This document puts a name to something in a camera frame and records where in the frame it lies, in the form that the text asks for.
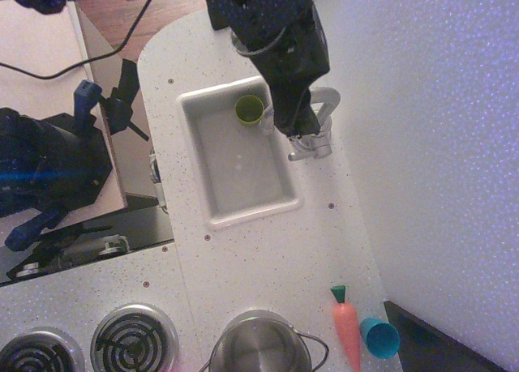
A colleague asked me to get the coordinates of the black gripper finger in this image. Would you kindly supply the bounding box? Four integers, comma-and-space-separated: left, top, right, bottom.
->
272, 87, 320, 137

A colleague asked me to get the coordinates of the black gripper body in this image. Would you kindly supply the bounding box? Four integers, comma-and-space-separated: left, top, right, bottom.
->
233, 21, 332, 105

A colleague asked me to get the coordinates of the silver toy faucet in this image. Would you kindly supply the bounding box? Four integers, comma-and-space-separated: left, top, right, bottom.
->
259, 86, 341, 163

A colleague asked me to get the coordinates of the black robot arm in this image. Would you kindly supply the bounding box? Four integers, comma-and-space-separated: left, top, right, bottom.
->
15, 0, 329, 137

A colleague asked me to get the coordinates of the green plastic cup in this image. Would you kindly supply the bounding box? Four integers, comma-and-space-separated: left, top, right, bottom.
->
234, 95, 264, 126

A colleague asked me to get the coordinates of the white toy sink basin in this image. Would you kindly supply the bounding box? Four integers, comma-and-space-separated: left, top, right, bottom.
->
176, 76, 303, 230

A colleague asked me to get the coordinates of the white toy kitchen counter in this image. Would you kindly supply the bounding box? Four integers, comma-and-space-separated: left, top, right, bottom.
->
1, 11, 385, 371

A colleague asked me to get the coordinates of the blue clamp upper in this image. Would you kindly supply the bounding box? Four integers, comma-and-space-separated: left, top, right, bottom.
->
74, 79, 102, 136

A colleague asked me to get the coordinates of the blue clamp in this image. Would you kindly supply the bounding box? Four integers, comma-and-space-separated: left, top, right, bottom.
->
74, 79, 102, 136
5, 207, 66, 252

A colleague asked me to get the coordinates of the orange toy carrot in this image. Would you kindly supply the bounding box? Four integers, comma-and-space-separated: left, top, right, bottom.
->
330, 285, 362, 372

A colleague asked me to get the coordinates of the silver metal pot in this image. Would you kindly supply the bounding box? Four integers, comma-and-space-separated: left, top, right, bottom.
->
200, 310, 329, 371

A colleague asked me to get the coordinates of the teal plastic cup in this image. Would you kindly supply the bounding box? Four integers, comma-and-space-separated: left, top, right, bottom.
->
360, 317, 401, 359

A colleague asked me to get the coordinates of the right stove burner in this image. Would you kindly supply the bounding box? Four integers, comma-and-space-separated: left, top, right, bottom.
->
90, 303, 179, 371

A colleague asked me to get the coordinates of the stove burner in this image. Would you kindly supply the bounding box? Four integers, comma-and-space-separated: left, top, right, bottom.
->
90, 303, 179, 371
1, 327, 86, 372

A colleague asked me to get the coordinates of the blue clamp lower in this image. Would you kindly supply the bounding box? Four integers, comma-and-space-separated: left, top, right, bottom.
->
5, 207, 66, 252

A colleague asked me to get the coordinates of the left stove burner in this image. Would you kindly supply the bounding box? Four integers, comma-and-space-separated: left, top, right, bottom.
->
1, 327, 86, 372

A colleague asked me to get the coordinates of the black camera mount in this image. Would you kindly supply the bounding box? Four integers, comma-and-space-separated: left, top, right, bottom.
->
1, 108, 112, 217

